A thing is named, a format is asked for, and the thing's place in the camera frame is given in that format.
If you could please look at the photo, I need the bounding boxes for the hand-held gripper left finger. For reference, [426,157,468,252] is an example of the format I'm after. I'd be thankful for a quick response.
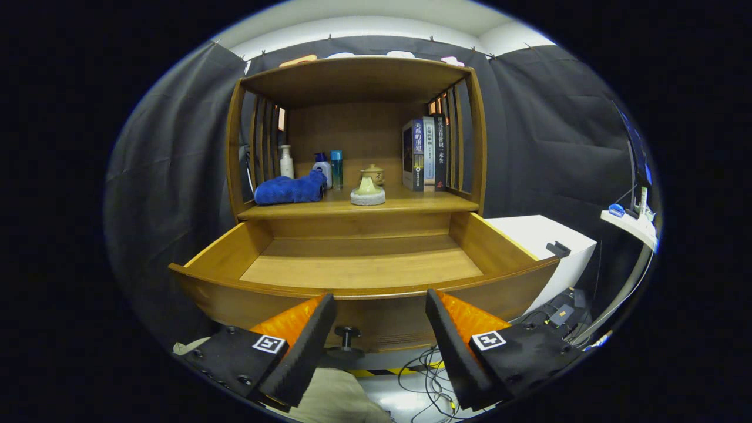
[186,293,338,410]

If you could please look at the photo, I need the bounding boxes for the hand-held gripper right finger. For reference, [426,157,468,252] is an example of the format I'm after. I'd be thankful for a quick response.
[425,288,583,412]

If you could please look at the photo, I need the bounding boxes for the wooden drawer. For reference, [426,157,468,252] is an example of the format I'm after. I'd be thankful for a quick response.
[169,211,562,360]

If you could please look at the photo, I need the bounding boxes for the pale ceramic cone-shaped jar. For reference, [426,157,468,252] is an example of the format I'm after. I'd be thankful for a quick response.
[351,169,387,206]

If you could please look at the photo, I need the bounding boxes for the wooden countertop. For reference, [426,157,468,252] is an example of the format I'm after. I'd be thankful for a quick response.
[238,185,479,221]

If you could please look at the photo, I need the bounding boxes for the wooden cabinet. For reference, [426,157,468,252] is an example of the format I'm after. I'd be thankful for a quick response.
[226,56,488,241]

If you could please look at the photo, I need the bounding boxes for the person's beige trousers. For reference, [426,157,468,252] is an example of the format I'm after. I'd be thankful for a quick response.
[288,367,393,423]

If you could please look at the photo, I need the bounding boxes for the yellow black hazard tape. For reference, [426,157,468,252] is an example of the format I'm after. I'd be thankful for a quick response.
[351,360,445,378]

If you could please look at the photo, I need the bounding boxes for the white box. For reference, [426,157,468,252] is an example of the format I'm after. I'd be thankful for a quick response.
[485,214,598,315]

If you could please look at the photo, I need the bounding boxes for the blue towel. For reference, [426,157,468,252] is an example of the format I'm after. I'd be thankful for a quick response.
[254,170,328,206]

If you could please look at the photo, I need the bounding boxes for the white bottle with blue cap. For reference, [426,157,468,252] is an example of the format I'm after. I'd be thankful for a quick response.
[313,153,333,189]

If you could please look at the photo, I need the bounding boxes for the book with black spine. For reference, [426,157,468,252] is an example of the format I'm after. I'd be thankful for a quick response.
[434,113,449,192]

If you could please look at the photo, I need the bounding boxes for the book with blue white spine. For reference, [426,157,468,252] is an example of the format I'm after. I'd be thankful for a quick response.
[402,117,425,192]

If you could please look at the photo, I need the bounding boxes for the white side table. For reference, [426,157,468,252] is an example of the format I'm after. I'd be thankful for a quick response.
[570,209,659,347]

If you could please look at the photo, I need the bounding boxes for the black backdrop cloth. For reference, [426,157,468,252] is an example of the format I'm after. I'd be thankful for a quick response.
[105,35,647,353]

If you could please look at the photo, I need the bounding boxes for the computer monitor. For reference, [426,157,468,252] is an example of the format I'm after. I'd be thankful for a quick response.
[611,100,653,207]

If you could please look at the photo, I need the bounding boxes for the tangle of black cables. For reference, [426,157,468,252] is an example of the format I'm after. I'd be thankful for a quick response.
[398,345,460,421]

